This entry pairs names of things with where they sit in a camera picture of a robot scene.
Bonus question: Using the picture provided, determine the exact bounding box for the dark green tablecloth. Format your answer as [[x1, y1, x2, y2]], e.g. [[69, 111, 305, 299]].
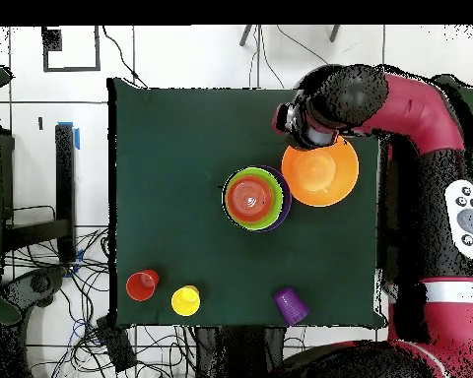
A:
[[106, 77, 391, 330]]

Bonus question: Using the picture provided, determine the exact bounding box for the red orange cup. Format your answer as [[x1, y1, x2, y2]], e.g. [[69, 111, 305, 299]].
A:
[[125, 269, 160, 303]]

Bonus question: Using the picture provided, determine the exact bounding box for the black power strip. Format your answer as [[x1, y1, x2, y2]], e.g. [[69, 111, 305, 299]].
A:
[[96, 314, 137, 373]]

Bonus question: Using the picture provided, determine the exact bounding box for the large orange bowl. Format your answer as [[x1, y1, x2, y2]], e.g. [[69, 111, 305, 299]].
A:
[[280, 135, 361, 208]]

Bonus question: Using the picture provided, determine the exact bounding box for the gray black chair base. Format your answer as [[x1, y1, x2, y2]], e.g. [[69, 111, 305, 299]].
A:
[[1, 265, 70, 316]]

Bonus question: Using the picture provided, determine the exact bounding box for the purple cup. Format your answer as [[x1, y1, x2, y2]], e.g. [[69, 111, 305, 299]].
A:
[[274, 285, 310, 327]]

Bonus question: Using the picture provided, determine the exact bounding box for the black metal stand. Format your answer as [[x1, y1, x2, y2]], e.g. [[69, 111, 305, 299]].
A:
[[1, 122, 80, 265]]

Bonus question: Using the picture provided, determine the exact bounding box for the small red bowl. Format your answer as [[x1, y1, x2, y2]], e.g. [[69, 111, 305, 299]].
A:
[[225, 174, 276, 224]]

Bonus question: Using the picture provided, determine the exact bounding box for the green bowl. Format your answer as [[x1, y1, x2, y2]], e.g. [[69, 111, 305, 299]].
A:
[[223, 167, 285, 232]]

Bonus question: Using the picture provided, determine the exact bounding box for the purple bowl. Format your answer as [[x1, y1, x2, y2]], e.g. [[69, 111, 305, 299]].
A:
[[255, 164, 293, 232]]

